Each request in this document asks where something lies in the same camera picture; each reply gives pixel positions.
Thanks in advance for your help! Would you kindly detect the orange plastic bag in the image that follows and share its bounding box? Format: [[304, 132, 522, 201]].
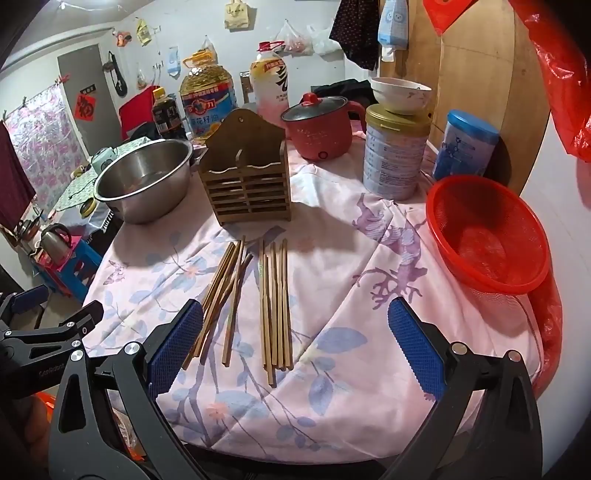
[[39, 392, 58, 425]]

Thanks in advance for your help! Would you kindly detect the pink floral tablecloth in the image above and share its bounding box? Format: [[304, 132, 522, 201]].
[[82, 120, 543, 466]]

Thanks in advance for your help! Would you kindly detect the white ceramic bowl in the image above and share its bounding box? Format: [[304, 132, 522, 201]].
[[370, 76, 433, 116]]

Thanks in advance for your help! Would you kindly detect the round wooden table board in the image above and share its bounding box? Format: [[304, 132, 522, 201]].
[[379, 0, 552, 195]]

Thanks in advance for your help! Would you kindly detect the pink drink bottle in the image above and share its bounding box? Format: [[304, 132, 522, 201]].
[[249, 41, 289, 130]]

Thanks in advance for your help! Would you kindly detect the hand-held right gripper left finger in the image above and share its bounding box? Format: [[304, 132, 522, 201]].
[[48, 299, 206, 480]]

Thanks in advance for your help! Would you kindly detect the pink floral curtain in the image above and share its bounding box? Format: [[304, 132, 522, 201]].
[[4, 83, 84, 204]]

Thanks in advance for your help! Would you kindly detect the pile of wooden chopsticks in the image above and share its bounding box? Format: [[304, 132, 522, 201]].
[[182, 235, 295, 388]]

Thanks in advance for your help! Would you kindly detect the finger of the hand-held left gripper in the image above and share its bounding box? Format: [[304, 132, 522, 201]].
[[0, 285, 50, 324], [0, 300, 105, 365]]

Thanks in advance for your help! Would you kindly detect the blue and white bag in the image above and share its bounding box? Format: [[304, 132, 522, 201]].
[[378, 0, 411, 51]]

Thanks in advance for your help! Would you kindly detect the beige tote bag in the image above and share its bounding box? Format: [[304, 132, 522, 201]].
[[224, 0, 250, 31]]

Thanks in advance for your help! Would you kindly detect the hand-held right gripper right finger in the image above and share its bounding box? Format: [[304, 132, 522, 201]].
[[387, 296, 544, 480]]

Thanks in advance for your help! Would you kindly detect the red door sticker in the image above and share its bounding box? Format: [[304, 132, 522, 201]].
[[74, 92, 98, 121]]

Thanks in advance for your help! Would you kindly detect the red plastic bag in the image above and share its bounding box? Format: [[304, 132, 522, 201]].
[[526, 277, 565, 376], [508, 0, 591, 162]]

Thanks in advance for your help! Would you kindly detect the black hanging bag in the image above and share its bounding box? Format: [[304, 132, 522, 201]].
[[102, 51, 127, 97]]

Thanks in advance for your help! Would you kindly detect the red plastic colander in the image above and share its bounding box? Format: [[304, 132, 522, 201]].
[[426, 175, 551, 295]]

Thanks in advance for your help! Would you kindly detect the clear bag with red contents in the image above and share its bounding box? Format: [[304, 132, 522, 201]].
[[276, 19, 311, 55]]

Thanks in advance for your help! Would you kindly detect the steel kettle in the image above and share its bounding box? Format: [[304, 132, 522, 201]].
[[39, 223, 74, 261]]

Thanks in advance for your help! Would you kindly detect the blue-lid plastic jar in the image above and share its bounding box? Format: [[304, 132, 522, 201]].
[[433, 109, 501, 190]]

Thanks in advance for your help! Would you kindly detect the blue plastic stool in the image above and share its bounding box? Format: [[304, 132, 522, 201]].
[[34, 240, 105, 301]]

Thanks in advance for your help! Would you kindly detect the dark soy sauce bottle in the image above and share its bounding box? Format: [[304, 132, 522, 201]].
[[151, 87, 188, 141]]

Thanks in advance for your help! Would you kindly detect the gold-lid milk powder can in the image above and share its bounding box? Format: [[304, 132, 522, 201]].
[[362, 104, 431, 201]]

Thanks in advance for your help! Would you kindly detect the pale green rice cooker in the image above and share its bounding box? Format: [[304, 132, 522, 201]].
[[90, 147, 117, 172]]

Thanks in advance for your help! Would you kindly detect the wooden slatted chopstick holder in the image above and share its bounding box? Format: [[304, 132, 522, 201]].
[[198, 108, 293, 227]]

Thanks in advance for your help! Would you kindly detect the red paper poster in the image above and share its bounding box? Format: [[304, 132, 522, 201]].
[[422, 0, 467, 35]]

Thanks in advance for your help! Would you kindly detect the black garment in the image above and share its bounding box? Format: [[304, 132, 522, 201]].
[[310, 78, 377, 104]]

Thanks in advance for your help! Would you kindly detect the yellow cooking oil bottle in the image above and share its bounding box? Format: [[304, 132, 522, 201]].
[[179, 50, 237, 146]]

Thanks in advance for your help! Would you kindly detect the white plastic bag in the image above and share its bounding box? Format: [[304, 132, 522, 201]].
[[307, 24, 342, 56]]

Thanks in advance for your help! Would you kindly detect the dark red cloth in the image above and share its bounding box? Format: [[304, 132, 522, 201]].
[[0, 121, 37, 232]]

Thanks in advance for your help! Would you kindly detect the green patterned side table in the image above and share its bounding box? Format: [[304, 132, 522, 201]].
[[55, 143, 132, 232]]

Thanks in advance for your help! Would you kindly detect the red electric pot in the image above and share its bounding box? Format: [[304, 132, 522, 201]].
[[281, 92, 366, 161]]

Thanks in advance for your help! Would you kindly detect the dark dotted garment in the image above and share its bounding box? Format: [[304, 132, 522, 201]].
[[329, 0, 382, 71]]

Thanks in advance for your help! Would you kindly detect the stainless steel bowl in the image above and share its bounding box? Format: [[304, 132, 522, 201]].
[[93, 138, 201, 225]]

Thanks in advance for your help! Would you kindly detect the grey door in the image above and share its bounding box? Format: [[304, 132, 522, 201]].
[[58, 44, 122, 160]]

